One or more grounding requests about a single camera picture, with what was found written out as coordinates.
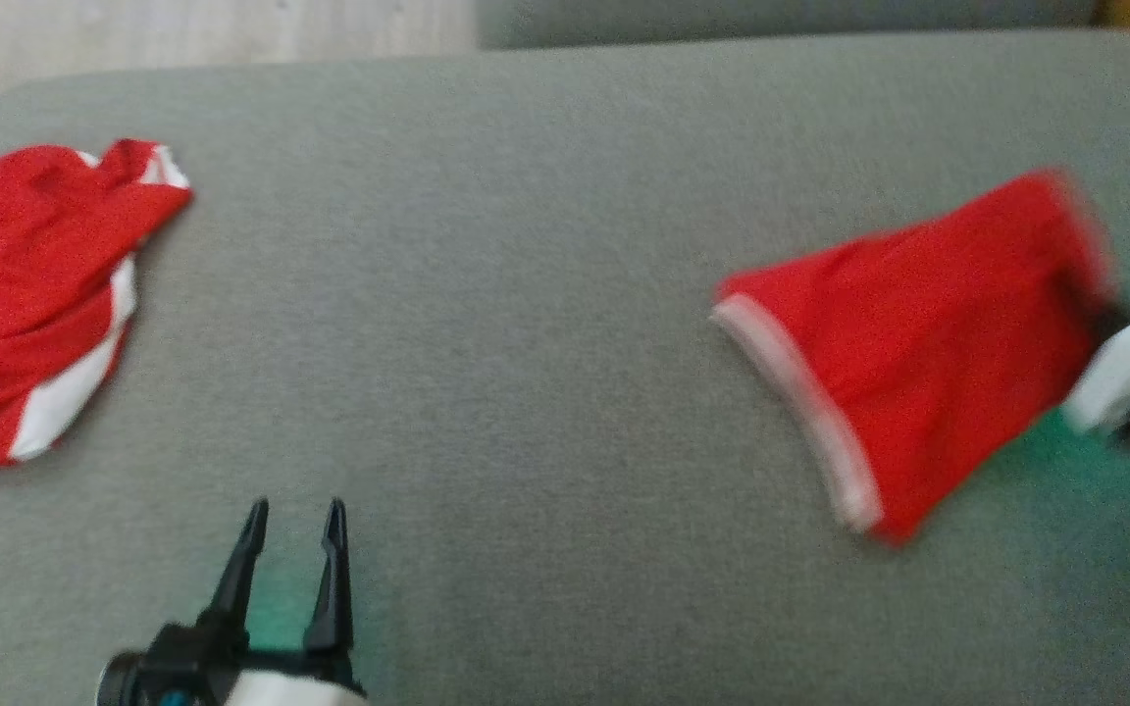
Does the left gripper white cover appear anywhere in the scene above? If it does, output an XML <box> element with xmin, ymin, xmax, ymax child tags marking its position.
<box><xmin>196</xmin><ymin>498</ymin><xmax>371</xmax><ymax>706</ymax></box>

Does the red basketball jersey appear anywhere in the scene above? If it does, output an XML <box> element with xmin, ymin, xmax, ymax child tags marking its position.
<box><xmin>710</xmin><ymin>168</ymin><xmax>1118</xmax><ymax>547</ymax></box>

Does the red shorts white stripe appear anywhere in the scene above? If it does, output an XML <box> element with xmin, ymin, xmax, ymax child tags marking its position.
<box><xmin>0</xmin><ymin>138</ymin><xmax>194</xmax><ymax>466</ymax></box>

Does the large grey sofa seat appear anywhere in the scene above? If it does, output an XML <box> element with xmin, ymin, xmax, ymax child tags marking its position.
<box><xmin>0</xmin><ymin>27</ymin><xmax>1130</xmax><ymax>706</ymax></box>

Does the small grey sofa cushion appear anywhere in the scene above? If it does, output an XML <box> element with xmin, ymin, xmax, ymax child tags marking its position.
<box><xmin>476</xmin><ymin>0</ymin><xmax>1103</xmax><ymax>51</ymax></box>

